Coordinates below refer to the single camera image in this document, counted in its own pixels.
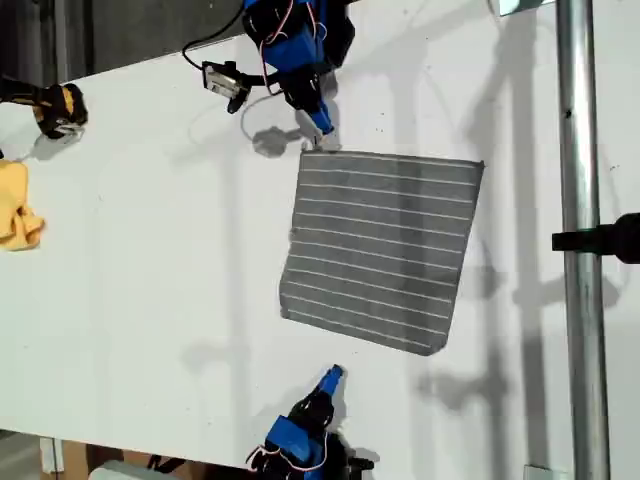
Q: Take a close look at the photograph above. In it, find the grey white-striped towel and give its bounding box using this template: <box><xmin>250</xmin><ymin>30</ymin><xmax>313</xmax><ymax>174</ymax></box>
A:
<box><xmin>278</xmin><ymin>148</ymin><xmax>486</xmax><ymax>358</ymax></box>

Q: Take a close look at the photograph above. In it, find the white plastic container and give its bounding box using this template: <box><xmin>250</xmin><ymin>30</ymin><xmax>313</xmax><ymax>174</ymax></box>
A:
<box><xmin>89</xmin><ymin>459</ymin><xmax>157</xmax><ymax>480</ymax></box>

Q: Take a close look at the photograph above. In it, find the brown cardboard box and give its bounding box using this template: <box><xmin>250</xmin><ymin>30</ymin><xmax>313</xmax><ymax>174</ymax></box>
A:
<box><xmin>62</xmin><ymin>439</ymin><xmax>211</xmax><ymax>480</ymax></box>

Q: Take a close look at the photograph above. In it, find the white table leg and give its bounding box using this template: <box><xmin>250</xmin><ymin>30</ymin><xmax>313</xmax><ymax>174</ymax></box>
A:
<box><xmin>39</xmin><ymin>437</ymin><xmax>66</xmax><ymax>474</ymax></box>

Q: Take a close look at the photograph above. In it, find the black clamp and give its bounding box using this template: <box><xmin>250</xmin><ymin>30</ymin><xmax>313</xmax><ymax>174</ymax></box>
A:
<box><xmin>551</xmin><ymin>212</ymin><xmax>640</xmax><ymax>266</ymax></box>

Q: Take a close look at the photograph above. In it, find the yellow cloth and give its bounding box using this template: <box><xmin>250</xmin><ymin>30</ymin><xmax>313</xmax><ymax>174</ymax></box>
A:
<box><xmin>0</xmin><ymin>159</ymin><xmax>47</xmax><ymax>252</ymax></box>

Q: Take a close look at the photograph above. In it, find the black camera stalk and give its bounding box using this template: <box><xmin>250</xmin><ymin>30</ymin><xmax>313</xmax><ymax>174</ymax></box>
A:
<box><xmin>244</xmin><ymin>72</ymin><xmax>287</xmax><ymax>91</ymax></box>

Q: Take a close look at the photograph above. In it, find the black camera box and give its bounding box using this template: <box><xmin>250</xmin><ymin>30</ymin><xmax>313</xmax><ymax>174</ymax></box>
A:
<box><xmin>344</xmin><ymin>443</ymin><xmax>380</xmax><ymax>474</ymax></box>
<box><xmin>201</xmin><ymin>60</ymin><xmax>251</xmax><ymax>115</ymax></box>

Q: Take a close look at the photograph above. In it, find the black camera cable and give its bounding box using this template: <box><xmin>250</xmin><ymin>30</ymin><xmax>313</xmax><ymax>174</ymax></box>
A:
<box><xmin>181</xmin><ymin>13</ymin><xmax>251</xmax><ymax>69</ymax></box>

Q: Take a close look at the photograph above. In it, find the steel post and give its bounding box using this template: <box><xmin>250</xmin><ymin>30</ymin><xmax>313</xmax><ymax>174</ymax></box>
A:
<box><xmin>554</xmin><ymin>0</ymin><xmax>612</xmax><ymax>480</ymax></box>

